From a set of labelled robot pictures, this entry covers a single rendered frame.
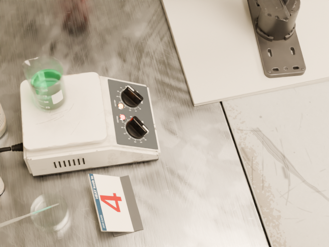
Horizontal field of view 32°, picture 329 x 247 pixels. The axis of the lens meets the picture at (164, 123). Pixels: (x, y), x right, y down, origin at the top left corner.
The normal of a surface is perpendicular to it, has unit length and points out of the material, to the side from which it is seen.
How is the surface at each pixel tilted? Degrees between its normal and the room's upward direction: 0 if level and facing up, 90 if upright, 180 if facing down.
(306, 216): 0
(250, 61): 2
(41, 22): 0
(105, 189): 40
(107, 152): 90
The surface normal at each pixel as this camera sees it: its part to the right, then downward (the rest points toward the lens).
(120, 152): 0.17, 0.86
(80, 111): 0.04, -0.50
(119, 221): 0.65, -0.52
